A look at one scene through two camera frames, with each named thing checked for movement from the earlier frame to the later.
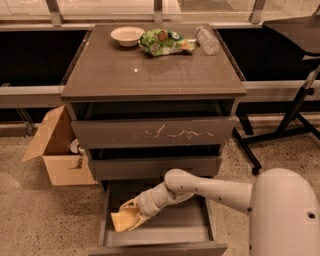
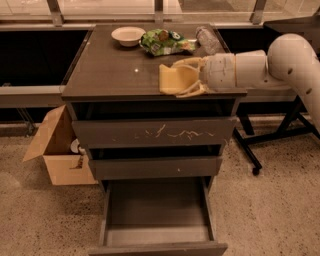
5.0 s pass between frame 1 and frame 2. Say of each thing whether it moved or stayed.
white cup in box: stayed
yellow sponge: moved
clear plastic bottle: stayed
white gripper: moved
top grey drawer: stayed
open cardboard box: stayed
